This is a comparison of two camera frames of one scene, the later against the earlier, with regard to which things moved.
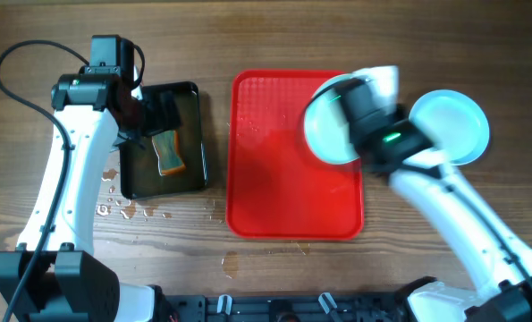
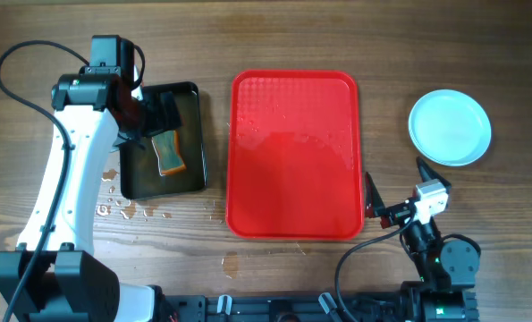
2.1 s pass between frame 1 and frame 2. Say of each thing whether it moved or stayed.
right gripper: moved
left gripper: stayed
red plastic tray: stayed
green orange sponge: stayed
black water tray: stayed
